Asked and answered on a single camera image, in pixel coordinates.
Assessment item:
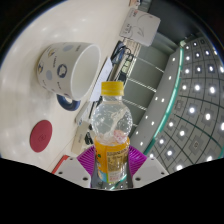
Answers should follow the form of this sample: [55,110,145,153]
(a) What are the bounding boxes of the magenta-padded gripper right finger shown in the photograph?
[126,144,170,189]

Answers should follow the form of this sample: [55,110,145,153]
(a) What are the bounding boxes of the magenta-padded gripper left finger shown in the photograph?
[53,145,100,189]

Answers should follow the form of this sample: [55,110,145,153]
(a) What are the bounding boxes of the yellow-capped orange drink bottle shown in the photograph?
[90,80,134,186]

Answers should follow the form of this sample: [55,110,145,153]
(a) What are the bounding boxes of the beige open box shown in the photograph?
[70,121,91,155]

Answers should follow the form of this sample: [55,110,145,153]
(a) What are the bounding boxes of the flat round red coaster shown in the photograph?
[28,119,54,154]

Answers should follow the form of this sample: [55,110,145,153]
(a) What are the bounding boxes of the white remote control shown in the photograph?
[74,101,93,126]

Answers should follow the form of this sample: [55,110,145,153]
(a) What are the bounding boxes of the ceiling lights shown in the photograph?
[139,35,224,173]

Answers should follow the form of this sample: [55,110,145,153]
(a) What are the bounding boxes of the black desk device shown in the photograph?
[109,40,130,66]

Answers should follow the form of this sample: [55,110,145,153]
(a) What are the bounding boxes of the white mug with blue handle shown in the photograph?
[35,41,102,113]

